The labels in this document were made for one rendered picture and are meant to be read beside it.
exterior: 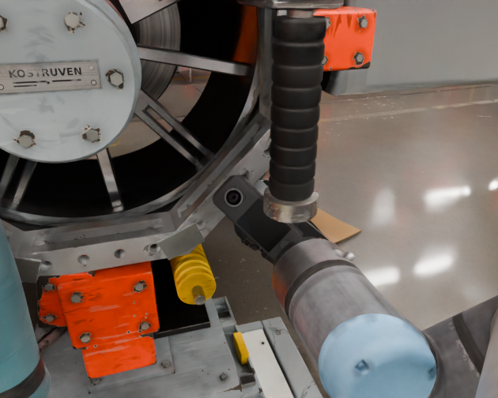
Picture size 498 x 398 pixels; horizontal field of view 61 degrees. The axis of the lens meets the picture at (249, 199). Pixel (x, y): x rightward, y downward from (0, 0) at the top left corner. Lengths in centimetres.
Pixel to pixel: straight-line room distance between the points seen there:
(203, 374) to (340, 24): 68
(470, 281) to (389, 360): 131
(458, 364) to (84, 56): 41
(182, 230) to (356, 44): 32
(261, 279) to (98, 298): 95
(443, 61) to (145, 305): 63
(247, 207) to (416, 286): 113
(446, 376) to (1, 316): 43
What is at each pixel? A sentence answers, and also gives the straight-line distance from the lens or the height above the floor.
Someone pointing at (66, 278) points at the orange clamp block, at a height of 58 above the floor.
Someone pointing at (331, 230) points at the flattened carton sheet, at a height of 1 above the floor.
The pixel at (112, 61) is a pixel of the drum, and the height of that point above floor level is 86.
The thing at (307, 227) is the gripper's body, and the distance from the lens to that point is 55.
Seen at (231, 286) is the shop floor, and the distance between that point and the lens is 146.
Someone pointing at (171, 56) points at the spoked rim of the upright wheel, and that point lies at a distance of 61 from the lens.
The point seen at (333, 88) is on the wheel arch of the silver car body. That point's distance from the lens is 75.
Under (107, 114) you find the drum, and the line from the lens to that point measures 36.
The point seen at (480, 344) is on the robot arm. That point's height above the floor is 62.
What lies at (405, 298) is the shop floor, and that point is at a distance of 150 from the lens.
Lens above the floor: 92
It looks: 27 degrees down
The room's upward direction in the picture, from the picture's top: straight up
